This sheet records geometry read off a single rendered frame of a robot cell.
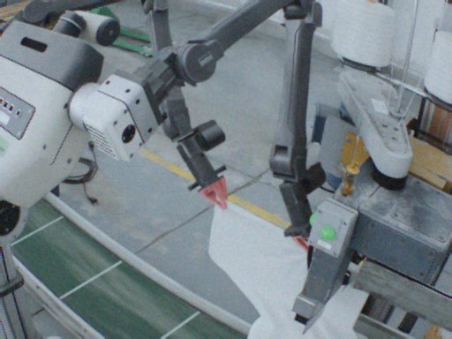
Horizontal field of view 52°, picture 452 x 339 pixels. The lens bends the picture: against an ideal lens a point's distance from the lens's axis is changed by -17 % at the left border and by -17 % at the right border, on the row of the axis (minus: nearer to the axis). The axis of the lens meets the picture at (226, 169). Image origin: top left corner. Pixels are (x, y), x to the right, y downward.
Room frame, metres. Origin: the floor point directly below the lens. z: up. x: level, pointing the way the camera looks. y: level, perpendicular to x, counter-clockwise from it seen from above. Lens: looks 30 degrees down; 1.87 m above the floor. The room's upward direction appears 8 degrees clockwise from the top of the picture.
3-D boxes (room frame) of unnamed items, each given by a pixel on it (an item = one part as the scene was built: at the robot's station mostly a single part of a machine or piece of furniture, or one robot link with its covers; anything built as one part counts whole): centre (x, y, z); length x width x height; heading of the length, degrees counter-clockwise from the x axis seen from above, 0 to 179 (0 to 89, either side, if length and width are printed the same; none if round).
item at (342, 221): (0.85, -0.22, 1.29); 0.08 x 0.05 x 0.09; 58
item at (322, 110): (1.38, -0.26, 1.25); 0.10 x 0.08 x 0.12; 173
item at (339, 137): (1.26, -0.37, 1.23); 0.28 x 0.07 x 0.16; 58
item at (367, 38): (1.24, -0.29, 1.61); 0.17 x 0.17 x 0.17
